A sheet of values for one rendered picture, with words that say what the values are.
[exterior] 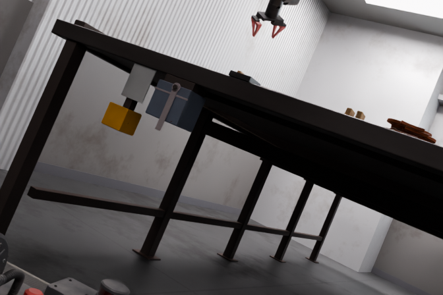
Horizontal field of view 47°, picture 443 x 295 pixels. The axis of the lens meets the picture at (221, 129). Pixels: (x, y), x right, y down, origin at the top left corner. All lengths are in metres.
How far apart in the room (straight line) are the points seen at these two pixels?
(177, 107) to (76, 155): 2.73
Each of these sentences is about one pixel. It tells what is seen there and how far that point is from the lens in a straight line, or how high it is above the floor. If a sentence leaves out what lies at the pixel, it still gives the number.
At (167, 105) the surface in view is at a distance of 1.64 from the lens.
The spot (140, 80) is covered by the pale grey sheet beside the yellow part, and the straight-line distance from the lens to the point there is 1.77.
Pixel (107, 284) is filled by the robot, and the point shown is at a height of 0.32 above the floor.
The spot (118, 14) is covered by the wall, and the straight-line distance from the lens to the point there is 4.21.
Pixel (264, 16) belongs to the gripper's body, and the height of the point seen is 1.26.
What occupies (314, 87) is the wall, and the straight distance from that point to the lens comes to 7.06.
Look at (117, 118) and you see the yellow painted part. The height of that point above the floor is 0.66.
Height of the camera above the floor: 0.70
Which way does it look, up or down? 2 degrees up
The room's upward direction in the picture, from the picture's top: 23 degrees clockwise
